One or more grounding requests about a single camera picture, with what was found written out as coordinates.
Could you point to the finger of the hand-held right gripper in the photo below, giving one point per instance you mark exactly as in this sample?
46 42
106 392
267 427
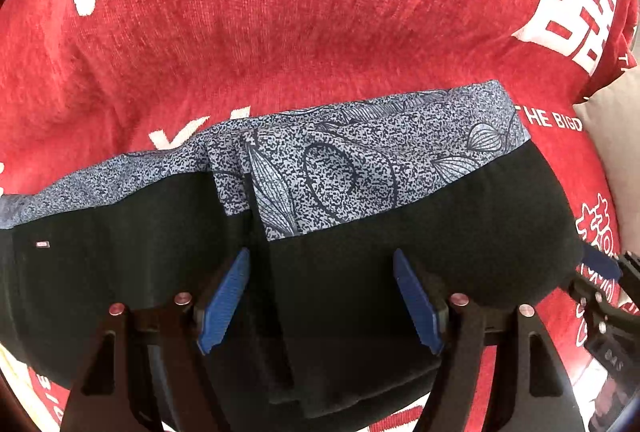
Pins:
591 300
600 263

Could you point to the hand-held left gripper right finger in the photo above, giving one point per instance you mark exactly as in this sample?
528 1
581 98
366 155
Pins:
415 302

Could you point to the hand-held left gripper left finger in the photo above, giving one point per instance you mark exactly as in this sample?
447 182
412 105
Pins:
225 302

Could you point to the black pants with blue stripes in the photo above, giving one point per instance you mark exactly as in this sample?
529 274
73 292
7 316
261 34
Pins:
350 212

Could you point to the red printed blanket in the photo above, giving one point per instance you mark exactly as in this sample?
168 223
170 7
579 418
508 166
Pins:
300 11

